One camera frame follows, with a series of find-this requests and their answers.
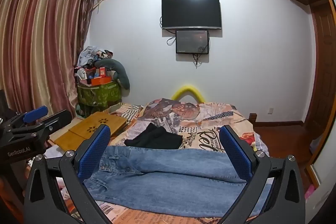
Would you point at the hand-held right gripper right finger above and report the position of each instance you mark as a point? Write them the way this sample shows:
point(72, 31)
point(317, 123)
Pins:
point(236, 153)

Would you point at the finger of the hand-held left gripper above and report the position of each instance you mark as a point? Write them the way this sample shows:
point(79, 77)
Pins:
point(59, 119)
point(35, 112)

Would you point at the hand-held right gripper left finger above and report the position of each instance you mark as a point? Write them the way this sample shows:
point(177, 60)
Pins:
point(95, 150)

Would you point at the blue denim pants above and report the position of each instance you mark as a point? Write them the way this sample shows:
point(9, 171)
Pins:
point(170, 182)

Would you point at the wooden lap desk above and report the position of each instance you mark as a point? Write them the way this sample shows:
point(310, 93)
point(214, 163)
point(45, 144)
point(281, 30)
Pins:
point(105, 119)

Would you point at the green patterned storage bin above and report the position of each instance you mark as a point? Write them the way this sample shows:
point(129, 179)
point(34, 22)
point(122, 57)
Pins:
point(102, 96)

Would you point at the pile of clutter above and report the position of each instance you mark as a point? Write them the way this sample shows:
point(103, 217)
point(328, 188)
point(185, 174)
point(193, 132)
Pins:
point(89, 64)

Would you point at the black cloth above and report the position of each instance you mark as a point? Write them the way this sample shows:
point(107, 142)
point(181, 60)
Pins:
point(157, 138)

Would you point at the striped satin curtain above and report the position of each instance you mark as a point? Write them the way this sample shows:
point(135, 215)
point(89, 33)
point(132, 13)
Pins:
point(39, 43)

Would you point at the grey plush toy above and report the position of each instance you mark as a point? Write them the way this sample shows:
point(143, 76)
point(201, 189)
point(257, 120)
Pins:
point(120, 73)

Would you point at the yellow foam noodle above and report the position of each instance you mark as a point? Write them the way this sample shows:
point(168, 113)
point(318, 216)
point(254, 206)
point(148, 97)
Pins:
point(187, 88)

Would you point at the wooden bed post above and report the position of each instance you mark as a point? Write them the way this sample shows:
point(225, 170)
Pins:
point(252, 118)

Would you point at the small black wall monitor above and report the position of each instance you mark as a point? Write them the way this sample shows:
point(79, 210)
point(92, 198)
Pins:
point(191, 41)

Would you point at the black wall television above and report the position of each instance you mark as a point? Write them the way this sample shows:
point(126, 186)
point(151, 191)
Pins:
point(191, 12)

